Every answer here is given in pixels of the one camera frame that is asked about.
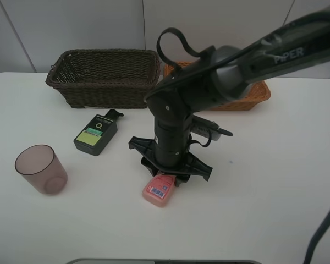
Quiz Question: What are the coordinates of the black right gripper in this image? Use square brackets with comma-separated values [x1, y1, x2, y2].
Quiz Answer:
[128, 136, 212, 187]

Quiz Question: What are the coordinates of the dark brown wicker basket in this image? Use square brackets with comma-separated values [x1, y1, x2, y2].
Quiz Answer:
[46, 49, 160, 109]

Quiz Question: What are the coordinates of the grey right arm cable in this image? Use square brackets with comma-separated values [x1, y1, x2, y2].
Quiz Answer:
[302, 189, 330, 264]

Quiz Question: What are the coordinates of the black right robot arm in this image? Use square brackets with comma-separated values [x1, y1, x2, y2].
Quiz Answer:
[129, 6, 330, 185]

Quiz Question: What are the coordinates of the translucent purple plastic cup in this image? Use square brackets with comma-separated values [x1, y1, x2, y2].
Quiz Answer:
[14, 144, 68, 195]

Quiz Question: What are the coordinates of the pink detergent bottle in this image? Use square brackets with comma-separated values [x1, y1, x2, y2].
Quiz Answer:
[142, 174, 175, 207]

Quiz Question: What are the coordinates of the orange wicker basket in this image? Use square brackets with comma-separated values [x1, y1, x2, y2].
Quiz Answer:
[177, 63, 271, 112]

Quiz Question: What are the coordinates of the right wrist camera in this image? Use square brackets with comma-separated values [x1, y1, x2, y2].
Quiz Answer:
[191, 115, 233, 141]

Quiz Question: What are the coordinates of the black green pump bottle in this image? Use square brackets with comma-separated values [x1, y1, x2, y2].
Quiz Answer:
[73, 109, 124, 156]

